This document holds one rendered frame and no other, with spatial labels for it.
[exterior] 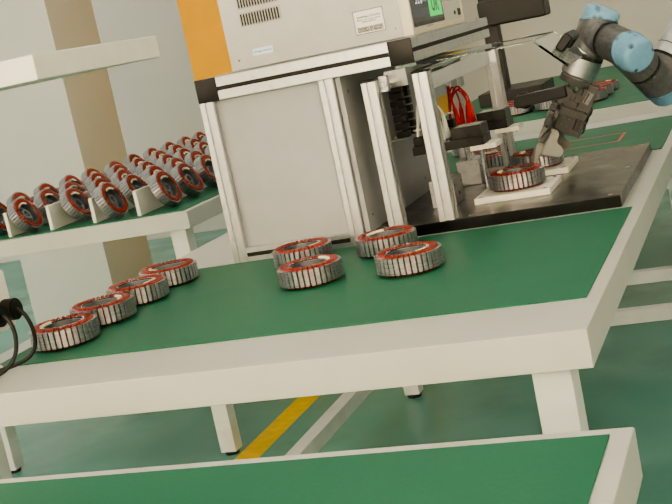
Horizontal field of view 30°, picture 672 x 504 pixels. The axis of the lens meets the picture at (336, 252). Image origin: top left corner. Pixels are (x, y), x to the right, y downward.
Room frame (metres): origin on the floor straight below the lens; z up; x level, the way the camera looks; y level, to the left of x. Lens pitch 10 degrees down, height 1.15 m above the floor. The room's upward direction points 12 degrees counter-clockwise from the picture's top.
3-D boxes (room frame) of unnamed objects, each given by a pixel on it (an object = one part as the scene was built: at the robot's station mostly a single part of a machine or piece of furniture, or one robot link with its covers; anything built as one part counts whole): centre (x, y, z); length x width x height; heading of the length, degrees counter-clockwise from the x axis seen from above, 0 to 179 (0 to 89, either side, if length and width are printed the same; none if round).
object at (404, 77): (2.45, -0.19, 1.05); 0.06 x 0.04 x 0.04; 159
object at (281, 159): (2.42, 0.07, 0.91); 0.28 x 0.03 x 0.32; 69
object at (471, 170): (2.74, -0.33, 0.80); 0.07 x 0.05 x 0.06; 159
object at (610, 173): (2.58, -0.41, 0.76); 0.64 x 0.47 x 0.02; 159
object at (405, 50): (2.69, -0.13, 1.09); 0.68 x 0.44 x 0.05; 159
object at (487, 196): (2.46, -0.38, 0.78); 0.15 x 0.15 x 0.01; 69
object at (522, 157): (2.69, -0.47, 0.80); 0.11 x 0.11 x 0.04
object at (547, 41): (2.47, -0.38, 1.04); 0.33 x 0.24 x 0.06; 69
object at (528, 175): (2.46, -0.38, 0.80); 0.11 x 0.11 x 0.04
